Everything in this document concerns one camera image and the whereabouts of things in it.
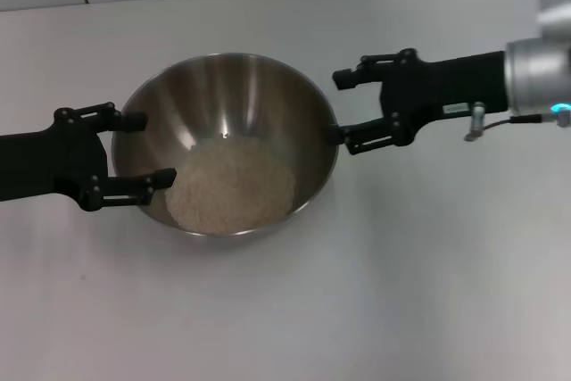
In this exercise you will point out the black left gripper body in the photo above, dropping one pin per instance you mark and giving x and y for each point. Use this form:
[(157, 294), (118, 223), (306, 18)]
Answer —
[(53, 162)]

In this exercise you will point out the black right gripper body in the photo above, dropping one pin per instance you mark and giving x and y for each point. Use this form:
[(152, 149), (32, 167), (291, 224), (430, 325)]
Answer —
[(446, 86)]

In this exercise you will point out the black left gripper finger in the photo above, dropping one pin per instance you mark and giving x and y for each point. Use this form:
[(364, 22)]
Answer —
[(102, 118), (125, 189)]

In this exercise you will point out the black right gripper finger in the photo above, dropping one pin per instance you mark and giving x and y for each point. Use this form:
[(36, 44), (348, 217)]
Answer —
[(370, 71), (374, 135)]

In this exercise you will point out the white rice grains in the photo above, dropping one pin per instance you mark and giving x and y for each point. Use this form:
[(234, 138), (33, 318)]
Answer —
[(232, 184)]

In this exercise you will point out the stainless steel mixing bowl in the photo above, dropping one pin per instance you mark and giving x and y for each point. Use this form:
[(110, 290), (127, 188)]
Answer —
[(250, 100)]

